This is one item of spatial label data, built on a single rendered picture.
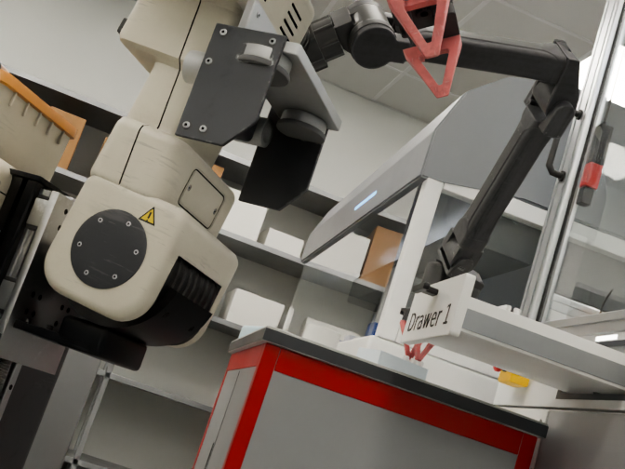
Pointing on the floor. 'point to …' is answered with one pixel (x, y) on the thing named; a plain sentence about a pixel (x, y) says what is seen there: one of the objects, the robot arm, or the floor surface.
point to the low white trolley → (350, 415)
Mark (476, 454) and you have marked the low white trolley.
